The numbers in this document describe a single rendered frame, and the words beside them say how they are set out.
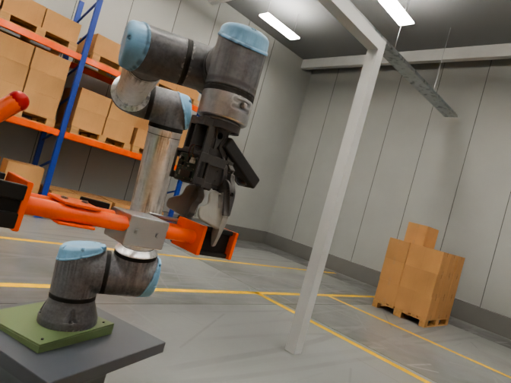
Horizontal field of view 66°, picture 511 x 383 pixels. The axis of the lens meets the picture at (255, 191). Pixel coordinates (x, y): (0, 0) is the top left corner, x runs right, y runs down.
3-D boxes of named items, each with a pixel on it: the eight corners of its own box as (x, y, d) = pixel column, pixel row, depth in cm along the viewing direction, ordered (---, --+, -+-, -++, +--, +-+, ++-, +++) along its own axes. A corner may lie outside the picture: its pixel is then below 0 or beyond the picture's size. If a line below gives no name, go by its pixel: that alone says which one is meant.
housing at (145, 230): (122, 245, 56) (132, 214, 56) (101, 232, 60) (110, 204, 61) (163, 251, 61) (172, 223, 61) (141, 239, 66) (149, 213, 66)
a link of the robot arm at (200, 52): (185, 46, 83) (199, 30, 72) (236, 64, 88) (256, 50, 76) (176, 90, 83) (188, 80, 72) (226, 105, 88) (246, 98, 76)
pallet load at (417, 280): (423, 327, 677) (450, 229, 680) (371, 305, 749) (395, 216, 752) (447, 325, 762) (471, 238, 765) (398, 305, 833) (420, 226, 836)
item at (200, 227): (195, 254, 65) (204, 226, 65) (170, 242, 70) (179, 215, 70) (230, 260, 71) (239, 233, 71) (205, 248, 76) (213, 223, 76)
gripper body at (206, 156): (166, 179, 68) (185, 112, 68) (204, 189, 74) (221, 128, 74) (192, 187, 63) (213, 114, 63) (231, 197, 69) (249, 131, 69)
